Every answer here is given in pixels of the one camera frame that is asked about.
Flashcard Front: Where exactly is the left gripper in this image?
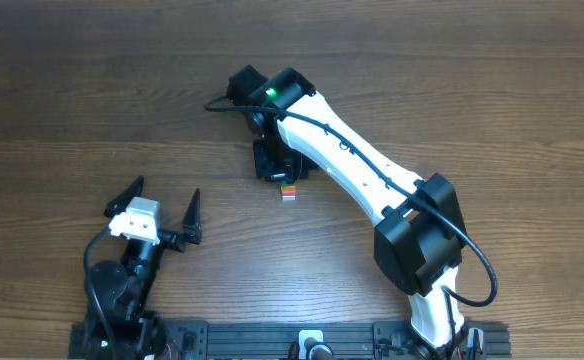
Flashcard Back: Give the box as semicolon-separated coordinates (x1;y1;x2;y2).
103;175;204;253

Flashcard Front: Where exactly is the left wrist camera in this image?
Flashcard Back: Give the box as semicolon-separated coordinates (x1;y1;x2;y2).
108;196;163;246

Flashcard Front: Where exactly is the mounting rail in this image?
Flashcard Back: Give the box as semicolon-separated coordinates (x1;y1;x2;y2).
67;319;513;360

